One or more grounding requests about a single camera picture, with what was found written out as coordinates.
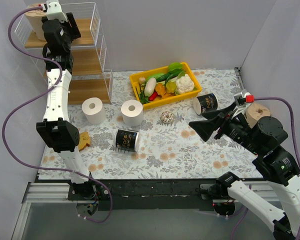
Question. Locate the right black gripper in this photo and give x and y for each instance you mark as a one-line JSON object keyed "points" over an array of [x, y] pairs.
{"points": [[221, 124]]}

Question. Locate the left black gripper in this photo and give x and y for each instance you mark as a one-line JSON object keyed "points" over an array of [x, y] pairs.
{"points": [[73, 27]]}

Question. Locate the brown paper roll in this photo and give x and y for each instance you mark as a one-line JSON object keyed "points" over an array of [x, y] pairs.
{"points": [[35, 19], [255, 112]]}

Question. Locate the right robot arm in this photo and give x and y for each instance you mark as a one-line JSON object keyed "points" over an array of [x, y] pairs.
{"points": [[276, 165]]}

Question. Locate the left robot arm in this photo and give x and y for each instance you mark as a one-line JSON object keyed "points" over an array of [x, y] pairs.
{"points": [[56, 129]]}

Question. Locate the black wrapped roll right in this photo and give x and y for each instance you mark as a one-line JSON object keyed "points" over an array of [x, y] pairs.
{"points": [[205, 103]]}

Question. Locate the black wrapped roll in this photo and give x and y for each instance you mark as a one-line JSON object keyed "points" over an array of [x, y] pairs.
{"points": [[127, 140], [205, 103]]}

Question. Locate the white cauliflower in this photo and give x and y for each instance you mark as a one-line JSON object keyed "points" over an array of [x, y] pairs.
{"points": [[184, 85]]}

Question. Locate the orange yellow pepper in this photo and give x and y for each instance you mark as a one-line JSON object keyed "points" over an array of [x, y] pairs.
{"points": [[160, 89]]}

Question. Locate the red chili pepper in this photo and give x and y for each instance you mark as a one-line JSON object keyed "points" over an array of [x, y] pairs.
{"points": [[153, 96]]}

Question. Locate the green leafy vegetable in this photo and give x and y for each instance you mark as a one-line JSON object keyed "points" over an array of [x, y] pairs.
{"points": [[175, 66]]}

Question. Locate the green cucumber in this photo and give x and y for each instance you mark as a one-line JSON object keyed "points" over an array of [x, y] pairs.
{"points": [[163, 77]]}

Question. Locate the white radish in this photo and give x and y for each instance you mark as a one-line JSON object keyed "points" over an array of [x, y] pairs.
{"points": [[150, 87]]}

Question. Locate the green herb sprig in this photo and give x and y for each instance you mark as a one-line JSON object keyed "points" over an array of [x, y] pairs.
{"points": [[140, 92]]}

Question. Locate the white toilet paper roll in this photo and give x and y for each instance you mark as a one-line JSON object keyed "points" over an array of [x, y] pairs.
{"points": [[132, 113], [94, 110]]}

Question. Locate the small mushroom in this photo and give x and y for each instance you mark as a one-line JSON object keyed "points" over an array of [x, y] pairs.
{"points": [[141, 80]]}

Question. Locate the black wrapped roll left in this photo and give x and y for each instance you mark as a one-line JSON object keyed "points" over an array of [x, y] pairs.
{"points": [[127, 140]]}

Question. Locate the floral table mat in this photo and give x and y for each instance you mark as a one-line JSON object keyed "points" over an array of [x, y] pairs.
{"points": [[166, 151]]}

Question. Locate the toast bread slice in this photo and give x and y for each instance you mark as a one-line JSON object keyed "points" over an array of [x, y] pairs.
{"points": [[84, 140]]}

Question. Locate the white wire wooden shelf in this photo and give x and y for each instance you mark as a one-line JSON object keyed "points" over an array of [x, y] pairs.
{"points": [[92, 73]]}

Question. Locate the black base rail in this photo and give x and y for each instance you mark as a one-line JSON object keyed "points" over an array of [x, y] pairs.
{"points": [[135, 194]]}

